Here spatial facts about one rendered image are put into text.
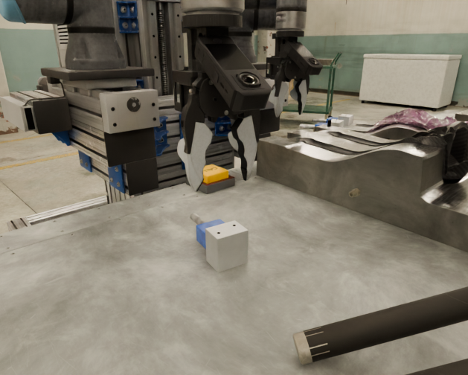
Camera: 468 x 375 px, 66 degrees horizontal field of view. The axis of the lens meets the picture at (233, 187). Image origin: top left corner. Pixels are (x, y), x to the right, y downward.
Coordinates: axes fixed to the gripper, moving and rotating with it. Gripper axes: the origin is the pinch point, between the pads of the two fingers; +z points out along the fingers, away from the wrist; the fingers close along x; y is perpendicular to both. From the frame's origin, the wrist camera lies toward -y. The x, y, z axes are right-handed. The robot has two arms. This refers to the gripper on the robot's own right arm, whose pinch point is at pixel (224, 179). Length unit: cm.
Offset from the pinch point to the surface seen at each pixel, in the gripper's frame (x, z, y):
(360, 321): -2.9, 8.8, -21.7
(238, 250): -0.9, 10.2, -2.1
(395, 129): -62, 4, 18
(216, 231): 1.6, 7.4, -0.2
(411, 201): -31.3, 7.5, -7.8
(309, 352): 2.5, 10.9, -20.6
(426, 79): -611, 38, 347
